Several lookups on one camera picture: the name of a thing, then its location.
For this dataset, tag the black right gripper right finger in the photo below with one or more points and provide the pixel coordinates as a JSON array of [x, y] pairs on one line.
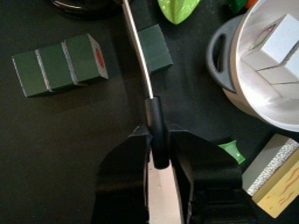
[[206, 175]]

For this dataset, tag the white wooden block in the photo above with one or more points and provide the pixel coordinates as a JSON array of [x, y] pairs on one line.
[[259, 59], [282, 73]]

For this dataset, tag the three dark green boxes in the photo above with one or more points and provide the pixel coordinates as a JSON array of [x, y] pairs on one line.
[[83, 58]]

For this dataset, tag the white wooden block drawn lines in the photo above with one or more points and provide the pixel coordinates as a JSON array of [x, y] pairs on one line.
[[282, 38]]

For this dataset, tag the green sushi roll slice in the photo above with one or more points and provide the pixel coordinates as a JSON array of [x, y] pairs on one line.
[[29, 74], [56, 67], [155, 48]]

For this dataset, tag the yellow scrubbing sponge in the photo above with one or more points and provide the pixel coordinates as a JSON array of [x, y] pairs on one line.
[[274, 178]]

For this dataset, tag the orange toy piece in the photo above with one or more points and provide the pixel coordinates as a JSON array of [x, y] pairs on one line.
[[251, 3]]

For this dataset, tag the light green toy leaf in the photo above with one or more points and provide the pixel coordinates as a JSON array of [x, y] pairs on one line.
[[176, 10]]

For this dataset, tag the dark green toy piece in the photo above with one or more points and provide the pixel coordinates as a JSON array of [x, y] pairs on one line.
[[236, 5]]

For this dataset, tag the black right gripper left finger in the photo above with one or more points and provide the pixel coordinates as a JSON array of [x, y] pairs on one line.
[[120, 175]]

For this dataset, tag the black round dish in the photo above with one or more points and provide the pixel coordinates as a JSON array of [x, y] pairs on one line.
[[87, 8]]

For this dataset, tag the small green plastic piece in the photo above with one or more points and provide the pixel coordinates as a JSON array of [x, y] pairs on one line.
[[234, 150]]

